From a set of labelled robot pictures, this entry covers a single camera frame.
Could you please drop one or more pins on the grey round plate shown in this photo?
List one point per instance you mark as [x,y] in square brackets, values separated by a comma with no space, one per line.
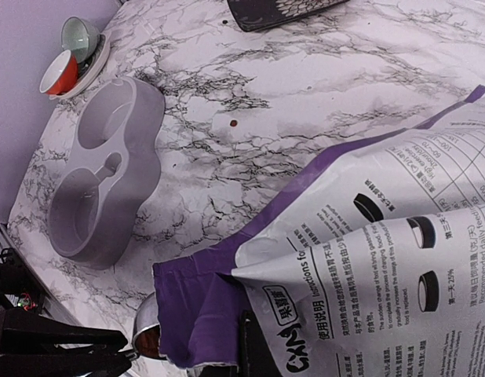
[89,70]

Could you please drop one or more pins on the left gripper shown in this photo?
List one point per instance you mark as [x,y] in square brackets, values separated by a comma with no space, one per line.
[32,345]

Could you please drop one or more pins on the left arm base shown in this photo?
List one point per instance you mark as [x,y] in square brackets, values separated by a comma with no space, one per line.
[17,280]

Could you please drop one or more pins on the pale green ceramic bowl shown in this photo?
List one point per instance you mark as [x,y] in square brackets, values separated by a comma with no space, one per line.
[80,37]

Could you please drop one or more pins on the black floral square plate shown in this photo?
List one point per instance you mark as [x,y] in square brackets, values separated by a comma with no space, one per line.
[257,15]

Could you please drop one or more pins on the metal food scoop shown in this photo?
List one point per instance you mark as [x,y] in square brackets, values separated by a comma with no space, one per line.
[146,329]

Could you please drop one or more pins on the brown pet food kibble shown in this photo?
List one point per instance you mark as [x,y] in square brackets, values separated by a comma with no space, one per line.
[147,343]

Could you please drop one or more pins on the grey double pet bowl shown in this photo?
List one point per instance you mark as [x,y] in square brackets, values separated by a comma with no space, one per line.
[111,170]

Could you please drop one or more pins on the red and white bowl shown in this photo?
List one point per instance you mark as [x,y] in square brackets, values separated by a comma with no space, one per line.
[61,76]

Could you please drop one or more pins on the purple pet food bag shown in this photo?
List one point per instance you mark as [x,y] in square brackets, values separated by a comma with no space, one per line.
[370,262]

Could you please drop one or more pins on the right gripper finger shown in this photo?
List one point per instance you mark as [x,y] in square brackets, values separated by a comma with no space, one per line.
[252,353]

